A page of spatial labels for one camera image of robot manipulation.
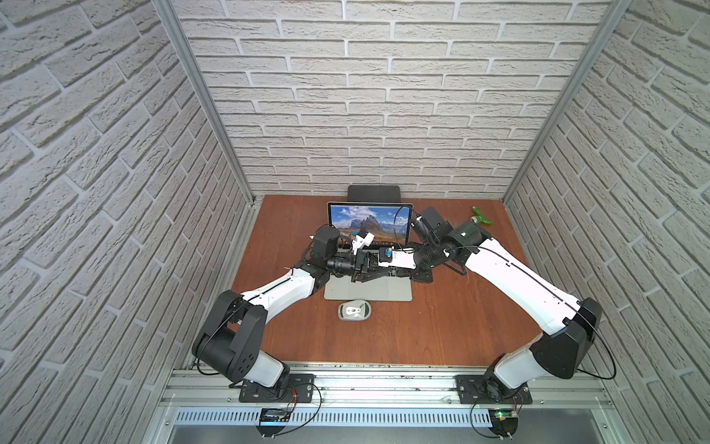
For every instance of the white perforated vent strip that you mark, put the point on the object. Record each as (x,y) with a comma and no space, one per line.
(341,417)

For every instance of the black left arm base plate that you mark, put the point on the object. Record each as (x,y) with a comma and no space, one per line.
(297,388)

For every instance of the right controller board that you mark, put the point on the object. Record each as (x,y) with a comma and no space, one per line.
(504,423)

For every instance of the black plastic tool case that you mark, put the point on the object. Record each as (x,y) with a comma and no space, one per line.
(374,194)

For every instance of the silver laptop with black keys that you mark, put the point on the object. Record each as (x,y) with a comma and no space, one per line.
(389,225)

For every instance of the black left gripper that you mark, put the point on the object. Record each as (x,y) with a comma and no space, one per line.
(360,265)

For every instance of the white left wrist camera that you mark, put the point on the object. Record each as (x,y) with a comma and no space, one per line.
(361,240)

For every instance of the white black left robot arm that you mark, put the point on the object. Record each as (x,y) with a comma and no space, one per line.
(231,337)

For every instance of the grey wireless mouse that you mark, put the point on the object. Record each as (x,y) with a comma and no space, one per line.
(355,311)

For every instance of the aluminium corner post left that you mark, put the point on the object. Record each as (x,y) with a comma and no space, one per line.
(180,42)

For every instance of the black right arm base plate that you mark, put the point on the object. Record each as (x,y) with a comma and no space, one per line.
(481,390)

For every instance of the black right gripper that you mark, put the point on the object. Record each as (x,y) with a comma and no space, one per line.
(422,277)

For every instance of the left controller board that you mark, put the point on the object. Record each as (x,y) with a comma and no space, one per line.
(273,421)

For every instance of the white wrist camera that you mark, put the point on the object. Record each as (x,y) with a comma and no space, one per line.
(361,240)
(393,258)

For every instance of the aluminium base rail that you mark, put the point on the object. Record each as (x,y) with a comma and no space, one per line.
(389,386)

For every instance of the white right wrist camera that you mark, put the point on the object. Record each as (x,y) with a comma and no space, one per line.
(393,258)

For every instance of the controller board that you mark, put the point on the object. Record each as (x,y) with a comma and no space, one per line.
(504,423)
(273,421)

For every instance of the aluminium corner post right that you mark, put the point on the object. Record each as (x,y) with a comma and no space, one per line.
(603,33)

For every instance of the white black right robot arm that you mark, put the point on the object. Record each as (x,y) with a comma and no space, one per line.
(569,326)

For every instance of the aluminium corner post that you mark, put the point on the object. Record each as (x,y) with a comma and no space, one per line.
(180,42)
(603,33)

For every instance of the green hose nozzle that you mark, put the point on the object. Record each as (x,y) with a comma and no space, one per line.
(478,217)

